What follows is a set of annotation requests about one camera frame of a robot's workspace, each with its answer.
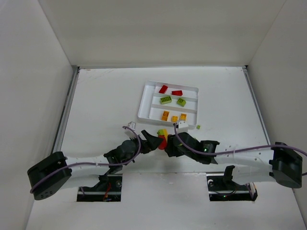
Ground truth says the white divided sorting tray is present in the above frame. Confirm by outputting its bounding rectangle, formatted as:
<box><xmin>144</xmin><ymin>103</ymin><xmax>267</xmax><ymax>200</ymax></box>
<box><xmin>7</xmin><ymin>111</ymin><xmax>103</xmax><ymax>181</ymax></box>
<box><xmin>137</xmin><ymin>80</ymin><xmax>199</xmax><ymax>129</ymax></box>

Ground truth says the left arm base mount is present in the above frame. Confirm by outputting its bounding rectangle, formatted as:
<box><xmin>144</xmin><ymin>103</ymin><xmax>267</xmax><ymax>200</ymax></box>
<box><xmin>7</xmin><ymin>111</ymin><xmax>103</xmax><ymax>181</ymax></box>
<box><xmin>77</xmin><ymin>174</ymin><xmax>122</xmax><ymax>203</ymax></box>

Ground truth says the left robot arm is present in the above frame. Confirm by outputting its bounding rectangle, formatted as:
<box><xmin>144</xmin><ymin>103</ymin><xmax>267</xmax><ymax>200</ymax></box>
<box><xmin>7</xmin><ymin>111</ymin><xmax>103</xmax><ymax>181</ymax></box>
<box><xmin>27</xmin><ymin>130</ymin><xmax>163</xmax><ymax>200</ymax></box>

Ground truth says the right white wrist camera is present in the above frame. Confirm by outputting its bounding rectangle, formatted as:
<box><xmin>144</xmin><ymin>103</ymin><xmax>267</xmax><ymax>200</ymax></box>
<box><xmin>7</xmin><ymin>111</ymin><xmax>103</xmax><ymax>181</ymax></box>
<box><xmin>177</xmin><ymin>120</ymin><xmax>189</xmax><ymax>133</ymax></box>

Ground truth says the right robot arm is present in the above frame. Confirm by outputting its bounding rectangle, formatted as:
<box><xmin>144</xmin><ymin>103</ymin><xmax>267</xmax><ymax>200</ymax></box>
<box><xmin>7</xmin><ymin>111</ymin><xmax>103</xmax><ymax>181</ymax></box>
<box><xmin>165</xmin><ymin>132</ymin><xmax>303</xmax><ymax>189</ymax></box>

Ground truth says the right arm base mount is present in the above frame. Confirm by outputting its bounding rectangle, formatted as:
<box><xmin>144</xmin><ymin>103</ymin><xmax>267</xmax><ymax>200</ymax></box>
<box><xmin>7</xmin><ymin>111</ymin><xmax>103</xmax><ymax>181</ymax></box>
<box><xmin>206</xmin><ymin>165</ymin><xmax>258</xmax><ymax>202</ymax></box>

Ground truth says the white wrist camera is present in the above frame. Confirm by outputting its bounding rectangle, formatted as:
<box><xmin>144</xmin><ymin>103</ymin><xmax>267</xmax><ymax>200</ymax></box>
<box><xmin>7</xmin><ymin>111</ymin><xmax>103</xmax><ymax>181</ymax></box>
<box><xmin>124</xmin><ymin>121</ymin><xmax>136</xmax><ymax>139</ymax></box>
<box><xmin>177</xmin><ymin>120</ymin><xmax>189</xmax><ymax>133</ymax></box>

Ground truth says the small yellow lego brick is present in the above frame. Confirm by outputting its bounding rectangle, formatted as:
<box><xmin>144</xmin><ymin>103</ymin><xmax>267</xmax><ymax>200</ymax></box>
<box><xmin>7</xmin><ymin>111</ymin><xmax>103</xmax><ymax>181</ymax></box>
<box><xmin>171</xmin><ymin>116</ymin><xmax>178</xmax><ymax>123</ymax></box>

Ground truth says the red yellow green lego cluster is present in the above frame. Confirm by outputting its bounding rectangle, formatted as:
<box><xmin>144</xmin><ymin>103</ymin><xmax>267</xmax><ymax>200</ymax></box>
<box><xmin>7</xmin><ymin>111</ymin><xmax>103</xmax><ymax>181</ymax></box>
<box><xmin>157</xmin><ymin>129</ymin><xmax>168</xmax><ymax>150</ymax></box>

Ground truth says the red lego brick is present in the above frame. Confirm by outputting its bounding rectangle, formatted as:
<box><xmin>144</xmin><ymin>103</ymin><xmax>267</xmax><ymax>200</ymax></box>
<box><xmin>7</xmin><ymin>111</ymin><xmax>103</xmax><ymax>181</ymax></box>
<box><xmin>159</xmin><ymin>85</ymin><xmax>168</xmax><ymax>94</ymax></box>

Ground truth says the yellow rounded lego brick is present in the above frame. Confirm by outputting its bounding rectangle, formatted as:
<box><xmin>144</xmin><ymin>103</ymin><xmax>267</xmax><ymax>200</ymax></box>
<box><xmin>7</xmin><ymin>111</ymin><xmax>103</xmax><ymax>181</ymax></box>
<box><xmin>180</xmin><ymin>113</ymin><xmax>187</xmax><ymax>121</ymax></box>

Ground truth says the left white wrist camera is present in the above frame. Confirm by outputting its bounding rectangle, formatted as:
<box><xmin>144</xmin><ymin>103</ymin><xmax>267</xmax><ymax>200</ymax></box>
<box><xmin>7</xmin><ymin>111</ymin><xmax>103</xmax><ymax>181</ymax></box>
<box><xmin>124</xmin><ymin>121</ymin><xmax>136</xmax><ymax>139</ymax></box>

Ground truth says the long green lego brick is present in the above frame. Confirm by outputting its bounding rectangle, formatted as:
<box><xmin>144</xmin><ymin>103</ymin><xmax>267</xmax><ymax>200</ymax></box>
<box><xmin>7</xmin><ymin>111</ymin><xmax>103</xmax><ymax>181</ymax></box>
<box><xmin>160</xmin><ymin>96</ymin><xmax>172</xmax><ymax>105</ymax></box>

